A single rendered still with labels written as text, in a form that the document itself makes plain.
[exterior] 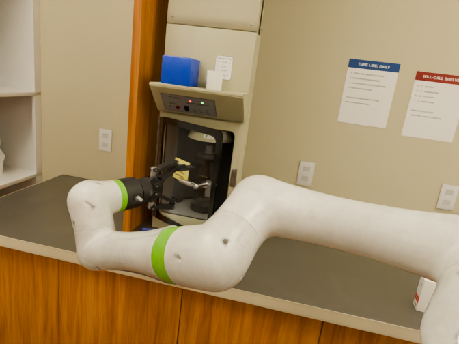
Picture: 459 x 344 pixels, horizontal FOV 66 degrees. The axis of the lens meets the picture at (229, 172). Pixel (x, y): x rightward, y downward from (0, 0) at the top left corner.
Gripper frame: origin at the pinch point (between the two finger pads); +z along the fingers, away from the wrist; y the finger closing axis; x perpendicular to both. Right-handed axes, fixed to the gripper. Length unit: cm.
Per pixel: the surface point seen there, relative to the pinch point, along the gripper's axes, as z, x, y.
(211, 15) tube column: 12, 8, 55
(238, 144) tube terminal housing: 19.4, -5.1, 12.9
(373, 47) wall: 79, -25, 56
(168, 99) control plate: 1.3, 13.5, 25.6
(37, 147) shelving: 0, 114, -14
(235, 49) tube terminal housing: 16.9, -0.5, 45.0
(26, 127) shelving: -1, 123, -5
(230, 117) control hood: 14.4, -4.1, 22.6
